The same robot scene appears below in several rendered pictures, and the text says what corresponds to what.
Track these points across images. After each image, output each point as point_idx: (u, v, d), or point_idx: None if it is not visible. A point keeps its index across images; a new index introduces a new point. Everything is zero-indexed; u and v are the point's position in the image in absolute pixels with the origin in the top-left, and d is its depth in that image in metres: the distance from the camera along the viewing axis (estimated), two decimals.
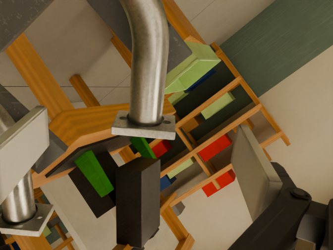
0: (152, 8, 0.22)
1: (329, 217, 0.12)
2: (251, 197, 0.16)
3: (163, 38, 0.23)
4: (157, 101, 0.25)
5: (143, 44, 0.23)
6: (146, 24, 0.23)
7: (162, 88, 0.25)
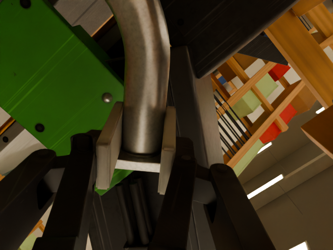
0: (149, 14, 0.18)
1: (216, 183, 0.14)
2: (160, 166, 0.18)
3: (163, 51, 0.19)
4: (155, 127, 0.21)
5: (138, 59, 0.19)
6: (141, 34, 0.18)
7: (162, 110, 0.21)
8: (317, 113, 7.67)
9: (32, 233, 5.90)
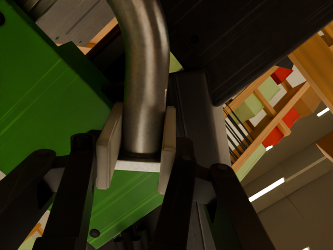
0: (151, 13, 0.18)
1: (216, 183, 0.14)
2: (160, 166, 0.18)
3: (164, 50, 0.19)
4: (157, 126, 0.21)
5: (140, 57, 0.19)
6: (143, 32, 0.18)
7: (163, 109, 0.21)
8: (318, 116, 7.61)
9: (30, 237, 5.83)
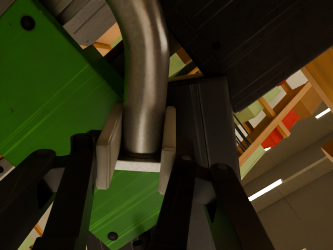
0: (150, 13, 0.18)
1: (216, 183, 0.14)
2: (160, 166, 0.18)
3: (164, 50, 0.19)
4: (156, 126, 0.21)
5: (140, 57, 0.19)
6: (142, 32, 0.18)
7: (163, 110, 0.21)
8: (317, 118, 7.63)
9: None
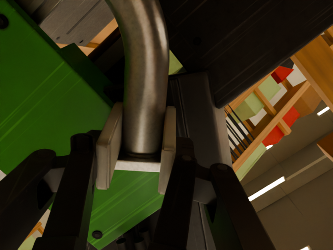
0: (149, 13, 0.18)
1: (216, 183, 0.14)
2: (160, 166, 0.18)
3: (163, 50, 0.19)
4: (156, 126, 0.21)
5: (139, 57, 0.19)
6: (142, 32, 0.18)
7: (163, 110, 0.21)
8: (318, 115, 7.60)
9: (31, 236, 5.84)
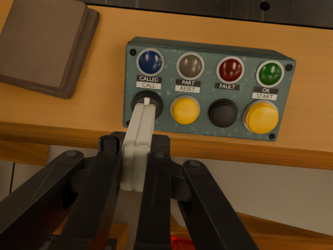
0: None
1: (190, 180, 0.14)
2: (137, 164, 0.18)
3: None
4: None
5: None
6: None
7: None
8: None
9: None
